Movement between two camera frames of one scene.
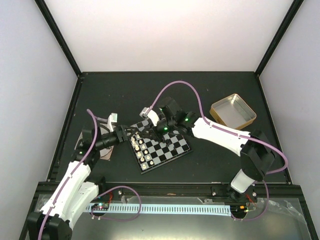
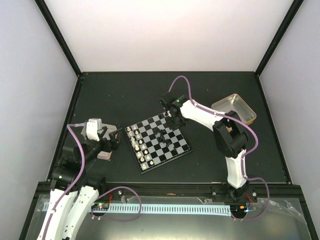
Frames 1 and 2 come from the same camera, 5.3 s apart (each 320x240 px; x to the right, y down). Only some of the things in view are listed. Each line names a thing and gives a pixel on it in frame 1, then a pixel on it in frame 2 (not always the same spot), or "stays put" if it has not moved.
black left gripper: [121, 133] to [114, 144]
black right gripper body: [170, 124] to [178, 121]
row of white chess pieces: [142, 153] stays put
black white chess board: [150, 153] stays put
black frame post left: [59, 36] stays put
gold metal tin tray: [233, 111] stays put
